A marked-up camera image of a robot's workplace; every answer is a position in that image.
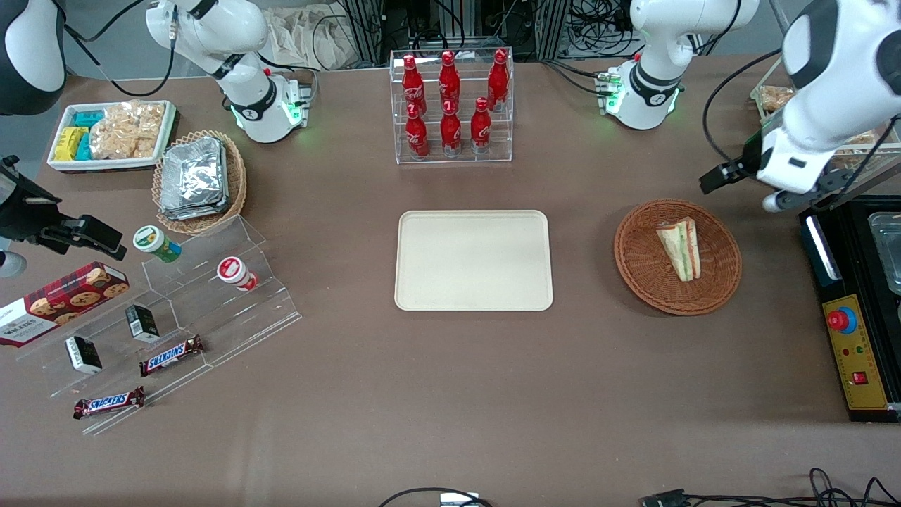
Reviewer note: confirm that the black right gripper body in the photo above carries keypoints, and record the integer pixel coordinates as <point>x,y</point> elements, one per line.
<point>20,210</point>

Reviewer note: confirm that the triangular sandwich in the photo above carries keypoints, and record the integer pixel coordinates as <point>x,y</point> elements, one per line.
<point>679,246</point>

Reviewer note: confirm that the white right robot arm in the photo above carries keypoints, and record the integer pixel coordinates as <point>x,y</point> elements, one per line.
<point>246,105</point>

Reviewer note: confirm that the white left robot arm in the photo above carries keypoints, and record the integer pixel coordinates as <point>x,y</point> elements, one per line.
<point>651,42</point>

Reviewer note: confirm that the round brown wicker basket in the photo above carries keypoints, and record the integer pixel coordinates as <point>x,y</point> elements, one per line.
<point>718,282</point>

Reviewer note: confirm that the white rectangular snack tray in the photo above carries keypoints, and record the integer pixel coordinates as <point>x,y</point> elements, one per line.
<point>162,137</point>

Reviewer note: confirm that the oval light wicker basket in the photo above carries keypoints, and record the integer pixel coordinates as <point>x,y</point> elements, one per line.
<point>236,186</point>

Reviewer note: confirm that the beige plastic tray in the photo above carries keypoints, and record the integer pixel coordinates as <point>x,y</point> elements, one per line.
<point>471,260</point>

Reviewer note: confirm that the clear bagged pastry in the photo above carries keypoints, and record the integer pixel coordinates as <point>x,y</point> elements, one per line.
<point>867,139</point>
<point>774,98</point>

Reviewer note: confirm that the green lidded cup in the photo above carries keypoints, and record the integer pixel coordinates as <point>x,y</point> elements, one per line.
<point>156,243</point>

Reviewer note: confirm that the red tartan cookie box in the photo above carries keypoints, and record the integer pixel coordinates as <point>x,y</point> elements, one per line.
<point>63,301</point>

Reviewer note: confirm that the yellow snack packet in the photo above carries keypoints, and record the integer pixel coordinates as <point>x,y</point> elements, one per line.
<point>69,143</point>

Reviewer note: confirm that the teal snack packet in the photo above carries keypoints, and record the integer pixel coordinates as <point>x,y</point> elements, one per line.
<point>84,148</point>
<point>89,118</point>

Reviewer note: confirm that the small black box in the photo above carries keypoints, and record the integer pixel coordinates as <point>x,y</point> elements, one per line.
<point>83,354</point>
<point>143,322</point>

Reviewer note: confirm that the silver foil packet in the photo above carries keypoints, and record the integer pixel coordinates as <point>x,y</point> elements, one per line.
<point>193,172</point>
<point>200,213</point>

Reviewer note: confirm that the clear bag of crackers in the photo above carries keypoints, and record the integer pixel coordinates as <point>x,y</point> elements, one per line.
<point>127,130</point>

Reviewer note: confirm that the brown Snickers bar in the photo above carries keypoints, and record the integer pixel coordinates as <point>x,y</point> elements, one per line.
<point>108,402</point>
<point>171,355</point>

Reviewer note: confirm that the clear plastic container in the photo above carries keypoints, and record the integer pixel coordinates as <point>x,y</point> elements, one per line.
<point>888,250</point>

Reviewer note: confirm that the red lidded cup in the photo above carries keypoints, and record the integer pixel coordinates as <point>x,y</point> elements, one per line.
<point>236,273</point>

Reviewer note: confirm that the clear acrylic stepped display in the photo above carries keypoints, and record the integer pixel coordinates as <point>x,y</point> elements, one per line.
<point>232,324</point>

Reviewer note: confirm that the red emergency stop button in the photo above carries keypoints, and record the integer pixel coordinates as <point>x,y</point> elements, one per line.
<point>842,321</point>

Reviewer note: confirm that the black machine with yellow panel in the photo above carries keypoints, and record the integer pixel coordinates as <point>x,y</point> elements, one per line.
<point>855,366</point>

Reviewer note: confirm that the red cola bottle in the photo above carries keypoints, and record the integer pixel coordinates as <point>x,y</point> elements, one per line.
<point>451,134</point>
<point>449,81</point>
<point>498,79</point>
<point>481,130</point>
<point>412,84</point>
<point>417,137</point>

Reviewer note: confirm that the clear acrylic bottle rack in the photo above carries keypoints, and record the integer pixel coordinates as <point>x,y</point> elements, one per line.
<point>466,159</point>

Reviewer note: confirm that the beige crumpled cloth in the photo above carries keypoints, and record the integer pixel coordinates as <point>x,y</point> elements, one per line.
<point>303,35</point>

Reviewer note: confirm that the aluminium frame post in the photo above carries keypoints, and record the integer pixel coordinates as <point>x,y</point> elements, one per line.
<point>551,28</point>
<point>366,32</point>

